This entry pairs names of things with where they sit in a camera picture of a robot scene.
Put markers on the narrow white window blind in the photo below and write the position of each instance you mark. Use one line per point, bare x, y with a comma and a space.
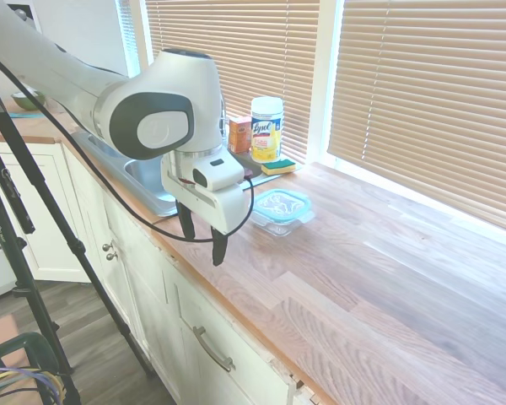
127, 25

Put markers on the orange cardboard box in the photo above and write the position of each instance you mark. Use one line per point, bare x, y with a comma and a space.
240, 135

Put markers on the yellow green sponge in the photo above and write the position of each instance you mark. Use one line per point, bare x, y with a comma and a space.
278, 167

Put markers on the Lysol wipes canister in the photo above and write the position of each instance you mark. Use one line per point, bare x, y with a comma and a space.
267, 135

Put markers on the wide tan window blind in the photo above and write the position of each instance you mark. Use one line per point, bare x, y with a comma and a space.
426, 84

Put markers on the stainless steel sink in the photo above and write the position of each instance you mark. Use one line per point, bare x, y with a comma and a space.
143, 173

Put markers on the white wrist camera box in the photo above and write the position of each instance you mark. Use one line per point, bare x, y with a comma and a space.
223, 173

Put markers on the medium tan window blind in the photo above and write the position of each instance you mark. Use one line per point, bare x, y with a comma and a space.
236, 50

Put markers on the black camera tripod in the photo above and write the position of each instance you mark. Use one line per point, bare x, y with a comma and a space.
4, 236

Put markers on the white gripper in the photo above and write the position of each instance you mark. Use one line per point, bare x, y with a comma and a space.
219, 208

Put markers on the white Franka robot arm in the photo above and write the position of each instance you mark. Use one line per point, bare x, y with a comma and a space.
67, 76

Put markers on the clear glass food container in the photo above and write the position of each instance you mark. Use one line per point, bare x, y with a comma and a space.
283, 230

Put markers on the green bowl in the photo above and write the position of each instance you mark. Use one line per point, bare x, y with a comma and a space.
23, 100

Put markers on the white kitchen base cabinet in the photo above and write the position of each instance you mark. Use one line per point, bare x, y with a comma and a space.
152, 295

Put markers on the clear container with teal lid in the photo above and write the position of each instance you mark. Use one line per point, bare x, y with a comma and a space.
282, 204

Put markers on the green metal clamp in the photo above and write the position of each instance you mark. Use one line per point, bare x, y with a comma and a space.
29, 341

